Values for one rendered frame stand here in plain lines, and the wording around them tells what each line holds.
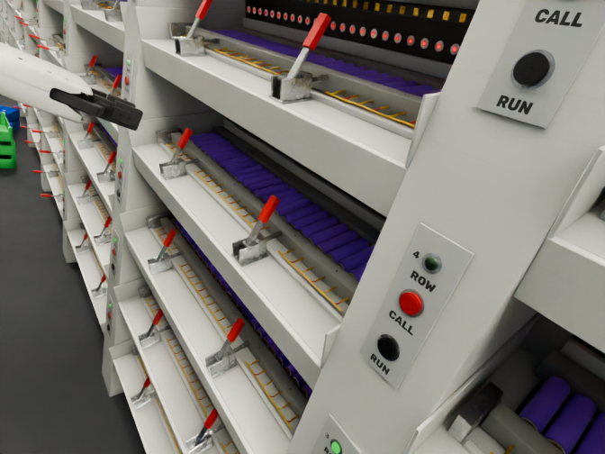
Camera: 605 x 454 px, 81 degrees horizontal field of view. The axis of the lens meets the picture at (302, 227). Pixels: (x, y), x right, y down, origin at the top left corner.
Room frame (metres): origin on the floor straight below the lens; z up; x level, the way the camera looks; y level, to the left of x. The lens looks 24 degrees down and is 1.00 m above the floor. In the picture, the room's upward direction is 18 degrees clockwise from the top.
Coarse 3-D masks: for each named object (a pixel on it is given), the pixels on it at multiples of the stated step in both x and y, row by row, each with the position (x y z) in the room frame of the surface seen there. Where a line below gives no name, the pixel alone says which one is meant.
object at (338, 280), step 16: (176, 144) 0.69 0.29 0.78; (192, 144) 0.66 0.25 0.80; (208, 160) 0.60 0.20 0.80; (208, 176) 0.57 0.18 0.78; (224, 176) 0.55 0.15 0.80; (240, 192) 0.51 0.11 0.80; (240, 208) 0.48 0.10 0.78; (256, 208) 0.47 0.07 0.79; (272, 224) 0.44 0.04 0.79; (288, 224) 0.44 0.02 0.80; (288, 240) 0.41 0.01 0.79; (304, 240) 0.41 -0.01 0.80; (304, 256) 0.39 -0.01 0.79; (320, 256) 0.38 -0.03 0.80; (320, 272) 0.37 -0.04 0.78; (336, 272) 0.36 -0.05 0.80; (336, 288) 0.35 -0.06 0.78; (352, 288) 0.33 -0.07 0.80; (336, 304) 0.32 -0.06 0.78
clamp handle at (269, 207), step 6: (270, 198) 0.40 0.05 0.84; (276, 198) 0.40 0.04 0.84; (270, 204) 0.40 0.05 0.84; (276, 204) 0.40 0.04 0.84; (264, 210) 0.40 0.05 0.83; (270, 210) 0.40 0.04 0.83; (258, 216) 0.40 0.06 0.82; (264, 216) 0.39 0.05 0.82; (258, 222) 0.40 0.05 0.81; (264, 222) 0.40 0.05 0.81; (258, 228) 0.39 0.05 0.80; (252, 234) 0.39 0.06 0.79; (252, 240) 0.39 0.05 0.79
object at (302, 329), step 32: (160, 128) 0.71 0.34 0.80; (192, 128) 0.75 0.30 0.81; (160, 160) 0.63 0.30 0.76; (288, 160) 0.60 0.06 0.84; (160, 192) 0.56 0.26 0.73; (192, 192) 0.53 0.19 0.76; (224, 192) 0.54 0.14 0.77; (192, 224) 0.46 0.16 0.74; (224, 224) 0.45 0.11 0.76; (224, 256) 0.39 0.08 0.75; (288, 256) 0.41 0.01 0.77; (256, 288) 0.34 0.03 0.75; (288, 288) 0.35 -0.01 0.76; (320, 288) 0.36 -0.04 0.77; (288, 320) 0.30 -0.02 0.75; (320, 320) 0.31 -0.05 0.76; (288, 352) 0.29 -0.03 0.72; (320, 352) 0.27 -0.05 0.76
